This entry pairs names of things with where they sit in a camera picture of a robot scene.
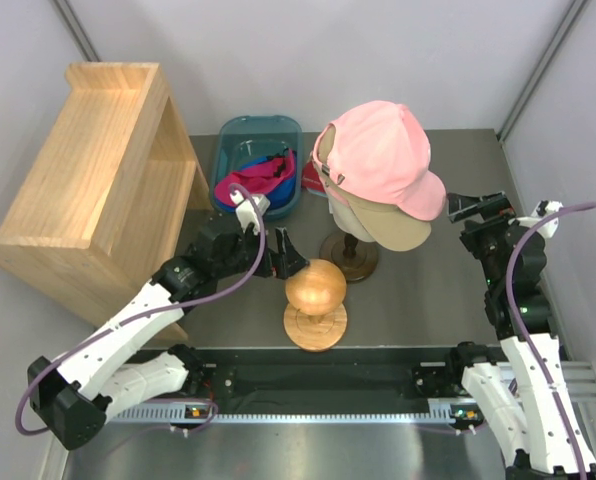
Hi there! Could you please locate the pink cap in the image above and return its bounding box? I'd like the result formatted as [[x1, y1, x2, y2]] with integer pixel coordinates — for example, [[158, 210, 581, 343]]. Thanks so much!
[[312, 100, 446, 221], [312, 160, 359, 206]]

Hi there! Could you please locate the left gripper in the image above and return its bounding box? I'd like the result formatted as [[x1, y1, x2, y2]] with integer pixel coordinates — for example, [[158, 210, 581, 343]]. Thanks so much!
[[215, 223, 309, 280]]

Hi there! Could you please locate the blue cap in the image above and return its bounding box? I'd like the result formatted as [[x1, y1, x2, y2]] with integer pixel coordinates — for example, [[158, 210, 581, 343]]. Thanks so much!
[[217, 157, 299, 214]]

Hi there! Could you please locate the grey cable duct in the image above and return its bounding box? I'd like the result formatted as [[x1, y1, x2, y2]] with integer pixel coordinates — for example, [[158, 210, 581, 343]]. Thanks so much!
[[111, 402, 484, 426]]

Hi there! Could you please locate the dark wooden stand base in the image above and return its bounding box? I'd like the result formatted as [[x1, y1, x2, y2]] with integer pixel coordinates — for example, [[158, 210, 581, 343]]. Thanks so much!
[[319, 231, 379, 283]]

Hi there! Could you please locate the khaki cap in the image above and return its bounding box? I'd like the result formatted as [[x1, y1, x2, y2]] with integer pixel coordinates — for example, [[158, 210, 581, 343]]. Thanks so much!
[[310, 124, 432, 252]]

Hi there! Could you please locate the round wooden hat stand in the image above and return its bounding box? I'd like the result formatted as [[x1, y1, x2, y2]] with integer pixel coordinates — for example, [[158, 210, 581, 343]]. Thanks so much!
[[283, 259, 348, 352]]

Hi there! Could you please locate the teal plastic bin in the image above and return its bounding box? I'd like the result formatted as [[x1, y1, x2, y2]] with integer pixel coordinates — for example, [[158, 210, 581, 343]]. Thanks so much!
[[210, 115, 304, 220]]

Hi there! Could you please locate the left aluminium corner post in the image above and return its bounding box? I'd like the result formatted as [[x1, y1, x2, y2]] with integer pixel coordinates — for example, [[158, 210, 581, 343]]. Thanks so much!
[[50, 0, 101, 62]]

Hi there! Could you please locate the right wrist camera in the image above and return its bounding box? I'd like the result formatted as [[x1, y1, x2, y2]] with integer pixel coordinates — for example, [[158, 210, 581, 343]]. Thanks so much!
[[517, 200, 563, 240]]

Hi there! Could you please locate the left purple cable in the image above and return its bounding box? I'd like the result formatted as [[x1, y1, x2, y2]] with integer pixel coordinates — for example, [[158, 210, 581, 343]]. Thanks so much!
[[15, 183, 268, 434]]

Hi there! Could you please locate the aluminium corner post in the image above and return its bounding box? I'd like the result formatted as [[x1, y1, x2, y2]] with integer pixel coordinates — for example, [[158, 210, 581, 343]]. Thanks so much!
[[496, 0, 591, 145], [50, 0, 101, 62]]

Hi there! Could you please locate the wooden shelf box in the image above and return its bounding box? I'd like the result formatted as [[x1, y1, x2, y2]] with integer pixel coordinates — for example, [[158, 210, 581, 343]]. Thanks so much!
[[0, 62, 211, 326]]

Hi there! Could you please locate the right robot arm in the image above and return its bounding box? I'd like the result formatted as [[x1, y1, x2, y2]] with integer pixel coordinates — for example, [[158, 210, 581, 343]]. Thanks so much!
[[444, 192, 596, 479]]

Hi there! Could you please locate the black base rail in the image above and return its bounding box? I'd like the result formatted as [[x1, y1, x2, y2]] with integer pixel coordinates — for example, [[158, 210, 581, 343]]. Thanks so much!
[[181, 361, 467, 405]]

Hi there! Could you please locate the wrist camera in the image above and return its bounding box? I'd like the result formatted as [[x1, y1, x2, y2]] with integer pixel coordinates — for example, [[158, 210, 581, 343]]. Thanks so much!
[[517, 200, 563, 240], [230, 191, 271, 235]]

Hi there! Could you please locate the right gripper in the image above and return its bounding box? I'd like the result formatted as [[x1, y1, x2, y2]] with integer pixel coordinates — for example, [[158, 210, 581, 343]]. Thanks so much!
[[446, 191, 517, 287]]

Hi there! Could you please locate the cream mannequin head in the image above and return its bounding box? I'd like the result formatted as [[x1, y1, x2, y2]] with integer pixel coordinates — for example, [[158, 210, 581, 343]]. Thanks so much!
[[329, 199, 375, 243]]

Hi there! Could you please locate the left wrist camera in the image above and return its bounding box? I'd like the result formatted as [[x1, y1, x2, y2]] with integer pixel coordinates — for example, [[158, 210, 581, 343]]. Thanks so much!
[[230, 191, 271, 235]]

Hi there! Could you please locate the magenta cap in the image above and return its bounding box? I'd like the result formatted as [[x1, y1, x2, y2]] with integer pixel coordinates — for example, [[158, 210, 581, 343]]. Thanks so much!
[[213, 148, 298, 206]]

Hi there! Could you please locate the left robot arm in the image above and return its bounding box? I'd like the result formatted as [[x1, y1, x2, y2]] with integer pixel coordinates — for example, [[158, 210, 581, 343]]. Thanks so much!
[[14, 214, 309, 451]]

